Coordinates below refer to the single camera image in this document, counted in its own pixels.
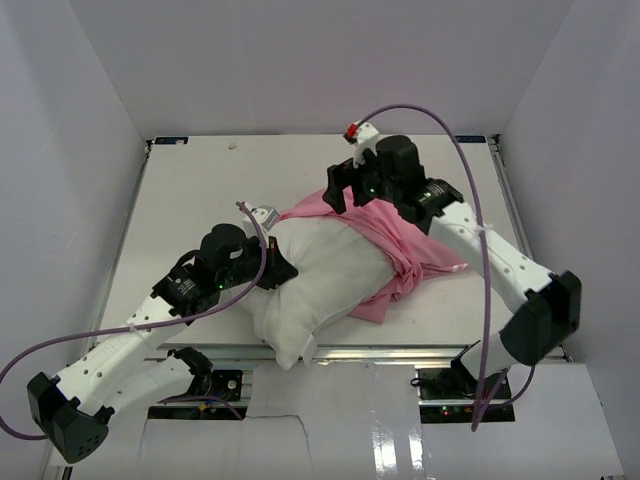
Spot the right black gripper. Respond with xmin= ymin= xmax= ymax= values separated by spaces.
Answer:
xmin=324 ymin=145 xmax=401 ymax=216

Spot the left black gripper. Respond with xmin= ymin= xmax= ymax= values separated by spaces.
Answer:
xmin=218 ymin=233 xmax=298 ymax=290

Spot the white pillow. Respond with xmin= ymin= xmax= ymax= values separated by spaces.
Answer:
xmin=240 ymin=217 xmax=395 ymax=370

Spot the pink floral pillowcase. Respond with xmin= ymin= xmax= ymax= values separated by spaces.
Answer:
xmin=281 ymin=190 xmax=467 ymax=323

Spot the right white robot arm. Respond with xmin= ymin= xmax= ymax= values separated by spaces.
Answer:
xmin=323 ymin=135 xmax=582 ymax=399

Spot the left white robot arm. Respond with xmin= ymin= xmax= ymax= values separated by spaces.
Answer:
xmin=27 ymin=224 xmax=298 ymax=464

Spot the right blue table label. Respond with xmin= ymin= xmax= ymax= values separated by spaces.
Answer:
xmin=455 ymin=135 xmax=487 ymax=144

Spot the blue table label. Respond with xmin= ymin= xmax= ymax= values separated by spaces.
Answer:
xmin=455 ymin=135 xmax=487 ymax=144
xmin=153 ymin=136 xmax=189 ymax=145

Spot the left blue table label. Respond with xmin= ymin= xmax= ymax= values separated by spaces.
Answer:
xmin=153 ymin=136 xmax=189 ymax=145

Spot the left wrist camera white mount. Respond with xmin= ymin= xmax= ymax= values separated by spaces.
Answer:
xmin=238 ymin=202 xmax=280 ymax=237

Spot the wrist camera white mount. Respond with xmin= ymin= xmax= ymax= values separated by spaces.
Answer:
xmin=238 ymin=202 xmax=280 ymax=237
xmin=343 ymin=121 xmax=380 ymax=168

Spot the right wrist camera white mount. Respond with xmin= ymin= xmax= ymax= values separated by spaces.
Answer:
xmin=343 ymin=121 xmax=380 ymax=168

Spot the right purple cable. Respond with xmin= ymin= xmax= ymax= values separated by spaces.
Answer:
xmin=354 ymin=103 xmax=535 ymax=432

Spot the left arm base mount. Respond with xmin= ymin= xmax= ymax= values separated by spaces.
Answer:
xmin=159 ymin=347 xmax=244 ymax=420

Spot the aluminium table front rail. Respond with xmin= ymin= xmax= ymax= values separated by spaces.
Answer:
xmin=144 ymin=344 xmax=566 ymax=365

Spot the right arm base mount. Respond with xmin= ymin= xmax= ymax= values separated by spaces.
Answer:
xmin=410 ymin=341 xmax=514 ymax=423

